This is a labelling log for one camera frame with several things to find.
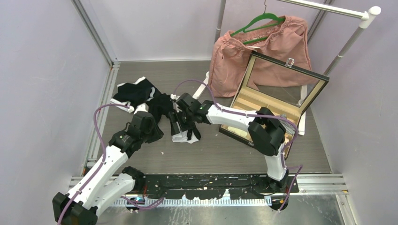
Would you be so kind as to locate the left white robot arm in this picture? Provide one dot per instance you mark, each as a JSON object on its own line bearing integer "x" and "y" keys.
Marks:
{"x": 93, "y": 194}

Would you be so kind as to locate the black white-trimmed underwear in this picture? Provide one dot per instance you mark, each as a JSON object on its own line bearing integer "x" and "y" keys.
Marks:
{"x": 131, "y": 95}

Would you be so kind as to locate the grey striped rolled underwear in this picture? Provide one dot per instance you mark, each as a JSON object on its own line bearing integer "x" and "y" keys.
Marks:
{"x": 290, "y": 129}

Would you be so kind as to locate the black compartment storage box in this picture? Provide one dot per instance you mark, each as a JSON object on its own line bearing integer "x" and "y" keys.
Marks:
{"x": 280, "y": 93}

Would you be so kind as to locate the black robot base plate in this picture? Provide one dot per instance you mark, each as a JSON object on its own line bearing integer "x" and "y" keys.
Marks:
{"x": 211, "y": 186}

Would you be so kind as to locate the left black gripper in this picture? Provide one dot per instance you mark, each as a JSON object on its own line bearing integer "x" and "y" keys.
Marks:
{"x": 157, "y": 132}

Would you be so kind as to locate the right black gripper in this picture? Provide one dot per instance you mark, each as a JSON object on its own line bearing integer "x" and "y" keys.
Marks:
{"x": 174, "y": 116}

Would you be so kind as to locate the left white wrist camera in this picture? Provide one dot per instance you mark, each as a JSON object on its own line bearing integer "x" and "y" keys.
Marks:
{"x": 141, "y": 108}

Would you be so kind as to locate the pink hanging shorts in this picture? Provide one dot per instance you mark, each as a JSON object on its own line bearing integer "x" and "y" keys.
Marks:
{"x": 231, "y": 53}

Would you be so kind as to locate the white black-trimmed underwear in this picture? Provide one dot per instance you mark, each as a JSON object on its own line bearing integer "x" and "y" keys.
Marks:
{"x": 182, "y": 129}

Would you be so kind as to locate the cream rolled underwear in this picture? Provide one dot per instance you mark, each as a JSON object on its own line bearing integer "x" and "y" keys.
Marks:
{"x": 237, "y": 131}

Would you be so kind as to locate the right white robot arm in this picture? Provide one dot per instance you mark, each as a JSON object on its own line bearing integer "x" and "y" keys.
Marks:
{"x": 264, "y": 128}

